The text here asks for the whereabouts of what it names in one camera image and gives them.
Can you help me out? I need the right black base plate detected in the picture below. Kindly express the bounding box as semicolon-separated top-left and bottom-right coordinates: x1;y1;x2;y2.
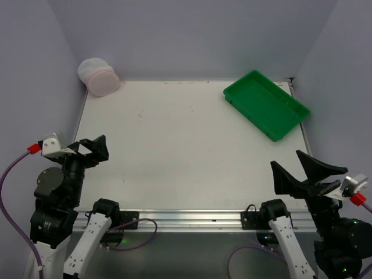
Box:
240;204;264;230

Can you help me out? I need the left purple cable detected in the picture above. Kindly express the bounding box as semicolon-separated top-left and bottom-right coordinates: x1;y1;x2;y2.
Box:
0;144;44;279

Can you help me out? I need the white mesh laundry bag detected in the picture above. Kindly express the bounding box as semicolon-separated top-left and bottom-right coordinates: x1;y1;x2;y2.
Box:
77;58;123;97

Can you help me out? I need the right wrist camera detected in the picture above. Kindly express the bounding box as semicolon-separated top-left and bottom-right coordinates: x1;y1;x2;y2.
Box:
326;174;368;201

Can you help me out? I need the purple cable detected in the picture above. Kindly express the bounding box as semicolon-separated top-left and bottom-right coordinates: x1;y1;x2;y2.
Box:
0;144;44;279
227;193;372;279

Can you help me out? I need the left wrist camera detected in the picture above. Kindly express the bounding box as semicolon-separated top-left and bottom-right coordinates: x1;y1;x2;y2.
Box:
41;132;76;159

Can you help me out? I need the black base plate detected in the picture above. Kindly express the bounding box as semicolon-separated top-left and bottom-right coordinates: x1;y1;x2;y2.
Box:
119;211;140;230
240;204;264;230

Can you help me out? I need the green plastic tray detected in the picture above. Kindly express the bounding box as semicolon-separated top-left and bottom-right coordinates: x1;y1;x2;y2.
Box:
223;70;310;142

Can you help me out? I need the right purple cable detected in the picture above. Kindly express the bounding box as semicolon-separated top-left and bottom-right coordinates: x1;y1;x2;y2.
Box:
227;193;372;279

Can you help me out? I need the aluminium mounting rail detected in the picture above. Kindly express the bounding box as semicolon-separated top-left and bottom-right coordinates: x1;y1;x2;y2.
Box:
73;209;316;233

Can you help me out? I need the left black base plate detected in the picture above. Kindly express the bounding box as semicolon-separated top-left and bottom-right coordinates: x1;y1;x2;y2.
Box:
119;211;140;230

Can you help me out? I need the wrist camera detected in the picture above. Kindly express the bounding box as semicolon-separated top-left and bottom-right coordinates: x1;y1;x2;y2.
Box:
41;132;76;159
326;174;368;201

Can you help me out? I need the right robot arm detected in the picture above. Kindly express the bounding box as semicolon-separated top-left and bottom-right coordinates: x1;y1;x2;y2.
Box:
258;150;371;278

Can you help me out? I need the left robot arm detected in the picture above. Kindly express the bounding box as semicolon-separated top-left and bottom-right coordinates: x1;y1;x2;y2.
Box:
30;133;120;278

